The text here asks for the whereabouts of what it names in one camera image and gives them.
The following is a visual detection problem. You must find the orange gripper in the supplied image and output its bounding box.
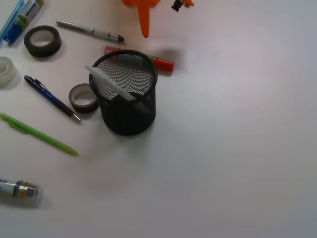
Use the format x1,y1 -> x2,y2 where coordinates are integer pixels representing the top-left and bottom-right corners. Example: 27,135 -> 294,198
122,0 -> 194,38

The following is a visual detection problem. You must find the large black tape roll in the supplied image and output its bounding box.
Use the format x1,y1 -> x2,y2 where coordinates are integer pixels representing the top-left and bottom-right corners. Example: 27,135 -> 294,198
24,25 -> 62,58

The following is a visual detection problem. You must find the small dark tape roll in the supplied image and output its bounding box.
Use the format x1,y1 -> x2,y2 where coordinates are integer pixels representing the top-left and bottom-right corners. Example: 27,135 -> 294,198
68,83 -> 99,114

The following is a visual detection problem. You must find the clear tape roll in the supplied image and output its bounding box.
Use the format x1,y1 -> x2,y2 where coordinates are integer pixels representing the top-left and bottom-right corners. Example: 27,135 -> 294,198
0,57 -> 18,89

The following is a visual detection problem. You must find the silver pen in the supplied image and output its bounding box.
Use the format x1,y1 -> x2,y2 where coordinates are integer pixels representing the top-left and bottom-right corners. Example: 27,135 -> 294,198
56,20 -> 125,43

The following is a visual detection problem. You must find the black mesh pen holder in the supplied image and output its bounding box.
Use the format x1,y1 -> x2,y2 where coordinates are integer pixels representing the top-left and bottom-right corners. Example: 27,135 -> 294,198
89,50 -> 158,136

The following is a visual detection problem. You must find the white pen in holder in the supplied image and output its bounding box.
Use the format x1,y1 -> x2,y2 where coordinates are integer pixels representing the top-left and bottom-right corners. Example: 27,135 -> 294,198
85,65 -> 136,101

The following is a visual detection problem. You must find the blue black ballpoint pen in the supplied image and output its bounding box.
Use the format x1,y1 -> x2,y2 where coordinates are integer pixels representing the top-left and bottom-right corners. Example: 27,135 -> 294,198
24,75 -> 82,123

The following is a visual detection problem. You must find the red capped marker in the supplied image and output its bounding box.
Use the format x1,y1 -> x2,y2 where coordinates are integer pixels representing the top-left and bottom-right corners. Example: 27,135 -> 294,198
102,46 -> 174,72

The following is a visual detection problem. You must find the light blue marker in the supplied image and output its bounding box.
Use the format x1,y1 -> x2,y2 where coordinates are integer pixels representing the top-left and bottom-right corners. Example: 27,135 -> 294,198
0,0 -> 24,43

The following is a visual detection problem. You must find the green mechanical pencil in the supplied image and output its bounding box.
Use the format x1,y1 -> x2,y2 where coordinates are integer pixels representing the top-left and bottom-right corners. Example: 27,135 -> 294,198
0,113 -> 79,156

